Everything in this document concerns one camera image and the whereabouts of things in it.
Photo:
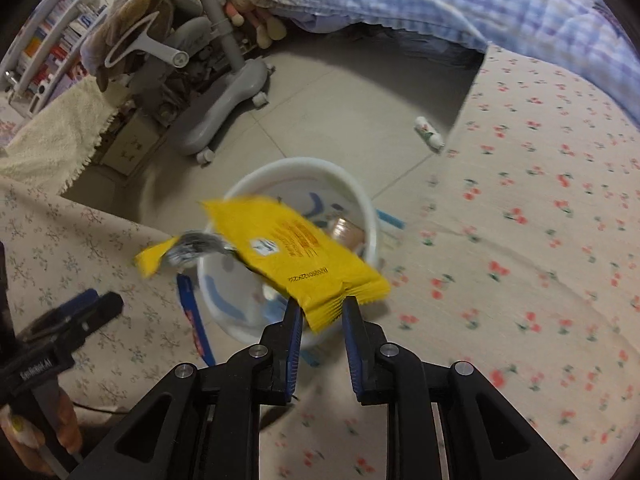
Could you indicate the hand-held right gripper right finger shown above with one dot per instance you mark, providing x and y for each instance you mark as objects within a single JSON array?
[{"x": 352, "y": 355}]

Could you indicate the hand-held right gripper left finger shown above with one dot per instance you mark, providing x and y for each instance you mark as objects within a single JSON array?
[{"x": 294, "y": 355}]

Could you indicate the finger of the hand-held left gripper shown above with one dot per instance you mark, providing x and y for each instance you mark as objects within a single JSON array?
[
  {"x": 100, "y": 310},
  {"x": 75, "y": 302}
]

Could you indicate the yellow snack wrapper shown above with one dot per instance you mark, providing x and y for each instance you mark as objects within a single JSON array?
[{"x": 280, "y": 245}]

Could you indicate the white plastic bucket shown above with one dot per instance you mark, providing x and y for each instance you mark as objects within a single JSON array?
[{"x": 295, "y": 164}]

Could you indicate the person's left hand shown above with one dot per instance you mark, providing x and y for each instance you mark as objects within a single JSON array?
[{"x": 70, "y": 425}]

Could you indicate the floral print cloth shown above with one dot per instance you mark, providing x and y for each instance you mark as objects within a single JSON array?
[{"x": 75, "y": 240}]

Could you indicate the blue snack packet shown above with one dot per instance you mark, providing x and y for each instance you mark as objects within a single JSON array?
[{"x": 192, "y": 310}]

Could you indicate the blue and white strip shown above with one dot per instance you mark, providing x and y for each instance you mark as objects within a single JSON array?
[{"x": 391, "y": 220}]

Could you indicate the cream tufted towel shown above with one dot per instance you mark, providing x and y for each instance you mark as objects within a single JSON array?
[{"x": 55, "y": 135}]

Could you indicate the beige floral print box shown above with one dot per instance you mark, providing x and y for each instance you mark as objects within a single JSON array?
[{"x": 132, "y": 142}]

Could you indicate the cherry print bedsheet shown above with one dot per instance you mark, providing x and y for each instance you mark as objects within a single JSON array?
[{"x": 525, "y": 260}]

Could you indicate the grey swivel chair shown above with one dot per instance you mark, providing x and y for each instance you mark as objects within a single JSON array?
[{"x": 220, "y": 110}]

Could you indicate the white tube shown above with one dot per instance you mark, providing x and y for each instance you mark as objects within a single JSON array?
[{"x": 429, "y": 132}]

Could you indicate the white bookshelf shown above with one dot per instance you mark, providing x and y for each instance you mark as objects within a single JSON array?
[{"x": 47, "y": 47}]

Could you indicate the row of books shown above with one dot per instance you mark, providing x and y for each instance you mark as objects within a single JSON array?
[{"x": 55, "y": 30}]

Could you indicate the brown fleece blanket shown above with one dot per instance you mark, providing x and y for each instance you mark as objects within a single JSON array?
[{"x": 135, "y": 0}]

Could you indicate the blue checked quilt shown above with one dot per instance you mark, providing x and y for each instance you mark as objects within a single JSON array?
[{"x": 425, "y": 0}]

